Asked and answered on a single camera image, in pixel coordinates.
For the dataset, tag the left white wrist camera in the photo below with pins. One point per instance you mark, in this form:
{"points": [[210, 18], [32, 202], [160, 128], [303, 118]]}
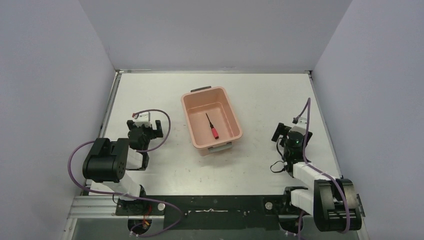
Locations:
{"points": [[142, 119]]}

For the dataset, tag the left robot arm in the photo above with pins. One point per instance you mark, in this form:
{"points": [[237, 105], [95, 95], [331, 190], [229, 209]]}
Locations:
{"points": [[108, 161]]}

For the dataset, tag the aluminium front rail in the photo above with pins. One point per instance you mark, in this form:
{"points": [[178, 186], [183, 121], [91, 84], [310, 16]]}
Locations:
{"points": [[104, 206]]}

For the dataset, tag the pink plastic bin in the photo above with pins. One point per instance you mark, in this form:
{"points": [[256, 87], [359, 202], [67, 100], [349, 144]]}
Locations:
{"points": [[216, 103]]}

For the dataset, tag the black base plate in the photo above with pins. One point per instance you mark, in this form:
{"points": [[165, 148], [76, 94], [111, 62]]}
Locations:
{"points": [[232, 220]]}

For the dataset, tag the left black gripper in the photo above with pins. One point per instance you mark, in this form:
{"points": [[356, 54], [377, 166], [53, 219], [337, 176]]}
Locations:
{"points": [[145, 129]]}

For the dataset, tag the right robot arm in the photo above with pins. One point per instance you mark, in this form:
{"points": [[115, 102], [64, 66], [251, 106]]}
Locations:
{"points": [[330, 200]]}

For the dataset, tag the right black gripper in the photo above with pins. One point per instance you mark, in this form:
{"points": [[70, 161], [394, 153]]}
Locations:
{"points": [[283, 130]]}

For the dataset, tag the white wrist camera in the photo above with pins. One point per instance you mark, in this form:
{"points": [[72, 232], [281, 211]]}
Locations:
{"points": [[300, 125], [142, 119]]}

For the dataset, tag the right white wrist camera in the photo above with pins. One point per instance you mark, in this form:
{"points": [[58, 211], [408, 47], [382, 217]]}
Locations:
{"points": [[300, 125]]}

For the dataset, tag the red handled screwdriver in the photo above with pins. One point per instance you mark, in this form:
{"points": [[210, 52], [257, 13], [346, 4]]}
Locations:
{"points": [[213, 129]]}

